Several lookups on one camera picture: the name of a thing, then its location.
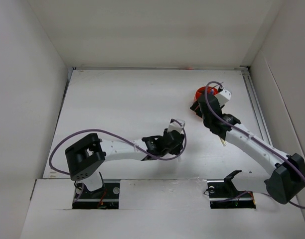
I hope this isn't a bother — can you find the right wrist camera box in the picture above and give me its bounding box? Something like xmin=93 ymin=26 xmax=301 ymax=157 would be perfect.
xmin=215 ymin=87 xmax=232 ymax=107

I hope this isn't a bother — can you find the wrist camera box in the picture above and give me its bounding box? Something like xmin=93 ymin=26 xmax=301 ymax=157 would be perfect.
xmin=167 ymin=119 xmax=185 ymax=134
xmin=215 ymin=87 xmax=232 ymax=107

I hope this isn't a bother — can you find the orange round organizer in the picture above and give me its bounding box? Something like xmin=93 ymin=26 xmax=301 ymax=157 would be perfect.
xmin=194 ymin=86 xmax=215 ymax=118

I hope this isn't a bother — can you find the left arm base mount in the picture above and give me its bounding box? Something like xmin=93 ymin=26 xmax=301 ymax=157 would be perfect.
xmin=72 ymin=179 xmax=121 ymax=210

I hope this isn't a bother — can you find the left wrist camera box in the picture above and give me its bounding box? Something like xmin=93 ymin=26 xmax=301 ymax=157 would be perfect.
xmin=167 ymin=119 xmax=185 ymax=134

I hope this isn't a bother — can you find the yellow highlighter pen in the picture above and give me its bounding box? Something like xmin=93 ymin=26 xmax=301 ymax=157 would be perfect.
xmin=220 ymin=138 xmax=227 ymax=147

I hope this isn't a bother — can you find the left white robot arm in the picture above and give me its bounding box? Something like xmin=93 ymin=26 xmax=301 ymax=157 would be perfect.
xmin=65 ymin=127 xmax=186 ymax=198

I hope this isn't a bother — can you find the purple cable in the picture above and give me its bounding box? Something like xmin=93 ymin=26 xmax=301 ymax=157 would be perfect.
xmin=205 ymin=81 xmax=305 ymax=209
xmin=48 ymin=119 xmax=188 ymax=202

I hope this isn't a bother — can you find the aluminium side rail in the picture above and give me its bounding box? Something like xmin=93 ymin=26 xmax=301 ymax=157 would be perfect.
xmin=241 ymin=67 xmax=273 ymax=145

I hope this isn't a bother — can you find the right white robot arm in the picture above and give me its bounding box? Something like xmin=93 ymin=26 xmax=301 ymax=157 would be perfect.
xmin=191 ymin=94 xmax=305 ymax=204

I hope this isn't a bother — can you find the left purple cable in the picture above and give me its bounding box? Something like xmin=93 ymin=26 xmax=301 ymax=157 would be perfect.
xmin=48 ymin=119 xmax=188 ymax=202

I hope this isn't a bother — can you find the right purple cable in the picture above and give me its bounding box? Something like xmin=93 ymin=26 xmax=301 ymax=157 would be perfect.
xmin=205 ymin=81 xmax=305 ymax=209

